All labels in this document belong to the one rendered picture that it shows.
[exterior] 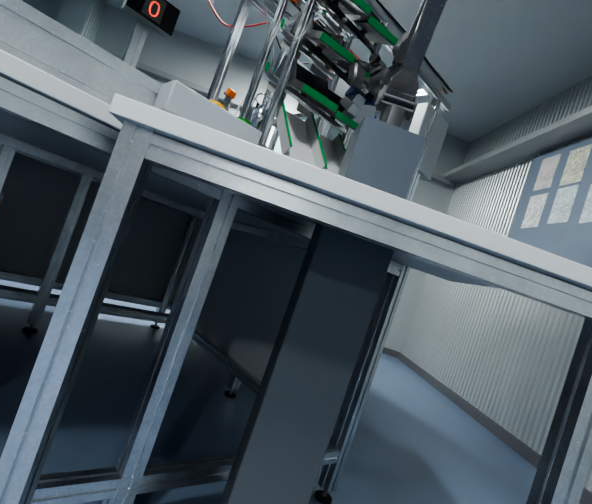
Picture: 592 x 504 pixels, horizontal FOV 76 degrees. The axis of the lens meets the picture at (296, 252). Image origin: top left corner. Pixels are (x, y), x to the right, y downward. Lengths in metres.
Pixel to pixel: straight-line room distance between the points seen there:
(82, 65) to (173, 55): 4.79
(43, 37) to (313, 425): 0.85
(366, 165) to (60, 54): 0.59
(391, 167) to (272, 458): 0.65
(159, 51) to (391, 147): 4.95
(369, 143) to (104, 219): 0.53
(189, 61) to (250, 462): 5.07
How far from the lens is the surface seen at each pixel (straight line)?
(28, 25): 0.82
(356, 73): 1.24
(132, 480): 0.99
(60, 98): 0.73
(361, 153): 0.84
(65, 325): 0.66
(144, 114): 0.62
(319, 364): 0.82
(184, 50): 5.60
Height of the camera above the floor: 0.71
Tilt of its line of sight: 2 degrees up
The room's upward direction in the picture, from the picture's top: 19 degrees clockwise
